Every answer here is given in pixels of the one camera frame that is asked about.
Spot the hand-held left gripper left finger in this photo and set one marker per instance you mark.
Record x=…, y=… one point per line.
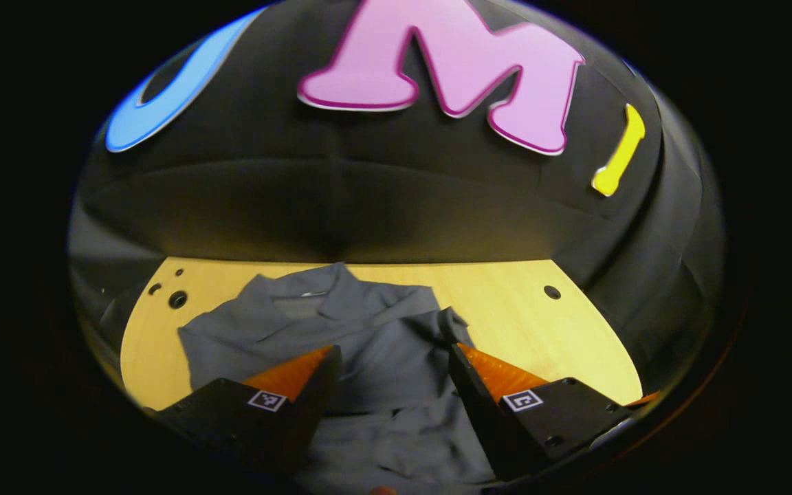
x=313, y=399

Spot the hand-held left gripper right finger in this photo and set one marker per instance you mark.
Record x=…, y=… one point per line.
x=478, y=405

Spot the grey long-sleeved shirt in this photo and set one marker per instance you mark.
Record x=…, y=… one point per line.
x=368, y=330

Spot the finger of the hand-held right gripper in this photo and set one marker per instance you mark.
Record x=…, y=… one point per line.
x=643, y=399

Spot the black backdrop cloth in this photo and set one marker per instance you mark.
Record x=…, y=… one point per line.
x=368, y=206

